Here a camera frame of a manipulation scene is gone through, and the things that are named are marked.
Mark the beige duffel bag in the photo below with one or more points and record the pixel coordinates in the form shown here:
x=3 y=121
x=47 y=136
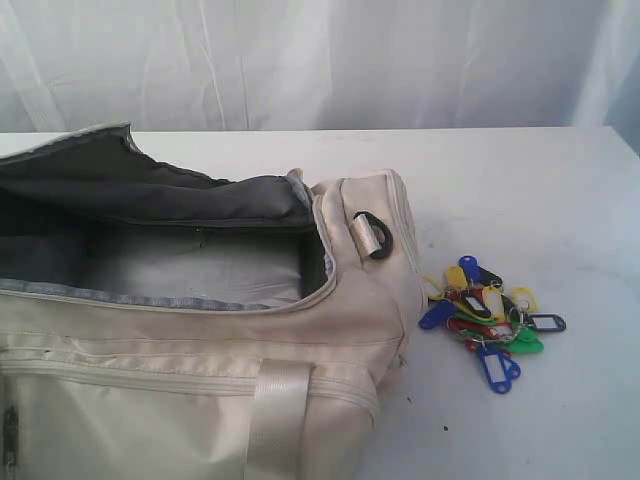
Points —
x=99 y=385

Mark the black key tag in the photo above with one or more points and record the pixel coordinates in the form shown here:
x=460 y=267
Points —
x=486 y=278
x=546 y=323
x=474 y=306

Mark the green key tag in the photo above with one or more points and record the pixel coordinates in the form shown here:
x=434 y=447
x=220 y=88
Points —
x=526 y=342
x=463 y=315

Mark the white backdrop curtain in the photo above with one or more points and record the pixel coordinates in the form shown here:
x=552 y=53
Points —
x=285 y=65

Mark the blue key tag top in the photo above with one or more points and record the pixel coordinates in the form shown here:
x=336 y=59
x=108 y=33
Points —
x=470 y=267

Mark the red key tag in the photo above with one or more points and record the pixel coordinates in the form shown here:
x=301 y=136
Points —
x=474 y=335

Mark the yellow key tag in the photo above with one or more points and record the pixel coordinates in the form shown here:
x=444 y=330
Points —
x=522 y=298
x=454 y=280

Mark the blue key tag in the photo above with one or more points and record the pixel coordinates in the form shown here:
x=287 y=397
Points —
x=437 y=315
x=502 y=372
x=470 y=267
x=482 y=353

